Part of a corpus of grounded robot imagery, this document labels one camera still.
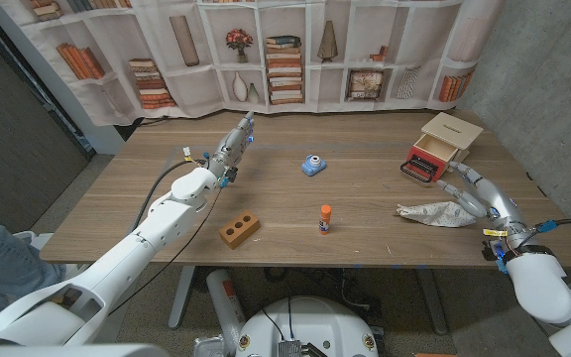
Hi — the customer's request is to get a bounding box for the printed bookshelf backdrop cloth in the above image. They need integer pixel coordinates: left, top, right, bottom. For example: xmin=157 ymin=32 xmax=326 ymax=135
xmin=0 ymin=0 xmax=508 ymax=128

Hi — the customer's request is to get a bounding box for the red drawer with black handle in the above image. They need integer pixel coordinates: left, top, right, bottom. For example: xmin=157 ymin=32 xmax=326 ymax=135
xmin=400 ymin=132 xmax=458 ymax=184

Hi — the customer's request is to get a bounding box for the grey table leg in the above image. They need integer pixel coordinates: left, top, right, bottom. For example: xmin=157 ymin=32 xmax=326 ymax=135
xmin=168 ymin=265 xmax=197 ymax=331
xmin=415 ymin=267 xmax=449 ymax=336

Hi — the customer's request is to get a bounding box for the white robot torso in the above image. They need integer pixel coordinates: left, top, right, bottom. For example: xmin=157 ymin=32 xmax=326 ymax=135
xmin=235 ymin=296 xmax=380 ymax=357

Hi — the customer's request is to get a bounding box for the wooden drawer box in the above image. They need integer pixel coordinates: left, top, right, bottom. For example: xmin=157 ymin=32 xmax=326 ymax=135
xmin=420 ymin=111 xmax=485 ymax=173

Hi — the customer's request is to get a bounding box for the brown brick block with holes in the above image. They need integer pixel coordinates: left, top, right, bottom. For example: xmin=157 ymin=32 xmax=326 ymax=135
xmin=218 ymin=209 xmax=262 ymax=251

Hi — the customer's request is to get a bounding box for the orange glue stick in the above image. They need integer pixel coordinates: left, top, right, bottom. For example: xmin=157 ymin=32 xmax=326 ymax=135
xmin=317 ymin=204 xmax=333 ymax=236

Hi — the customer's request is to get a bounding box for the perforated wall panel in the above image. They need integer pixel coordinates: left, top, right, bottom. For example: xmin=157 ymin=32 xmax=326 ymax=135
xmin=0 ymin=7 xmax=93 ymax=234

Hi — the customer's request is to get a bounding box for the blue toy camera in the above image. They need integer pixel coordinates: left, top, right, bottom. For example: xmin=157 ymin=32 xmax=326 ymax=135
xmin=300 ymin=154 xmax=328 ymax=179

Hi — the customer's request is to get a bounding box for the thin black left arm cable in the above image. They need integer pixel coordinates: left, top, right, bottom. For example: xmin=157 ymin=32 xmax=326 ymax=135
xmin=106 ymin=186 xmax=223 ymax=318

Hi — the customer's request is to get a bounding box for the floral fabric pen bag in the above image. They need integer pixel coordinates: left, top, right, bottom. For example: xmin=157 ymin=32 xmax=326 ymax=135
xmin=395 ymin=200 xmax=478 ymax=229

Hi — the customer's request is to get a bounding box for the white roll with orange label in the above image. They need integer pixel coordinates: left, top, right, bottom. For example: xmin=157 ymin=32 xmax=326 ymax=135
xmin=205 ymin=269 xmax=248 ymax=351

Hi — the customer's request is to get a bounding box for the person in blue jeans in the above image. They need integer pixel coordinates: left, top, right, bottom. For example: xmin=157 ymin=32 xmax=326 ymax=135
xmin=0 ymin=202 xmax=67 ymax=329

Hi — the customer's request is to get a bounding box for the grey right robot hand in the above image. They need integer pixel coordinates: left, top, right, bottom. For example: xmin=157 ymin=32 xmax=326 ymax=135
xmin=435 ymin=161 xmax=534 ymax=249

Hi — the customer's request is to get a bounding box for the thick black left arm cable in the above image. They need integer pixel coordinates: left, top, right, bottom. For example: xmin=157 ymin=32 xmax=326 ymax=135
xmin=130 ymin=157 xmax=210 ymax=235

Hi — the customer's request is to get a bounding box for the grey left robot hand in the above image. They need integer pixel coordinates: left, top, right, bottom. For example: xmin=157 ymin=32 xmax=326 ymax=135
xmin=206 ymin=110 xmax=256 ymax=188

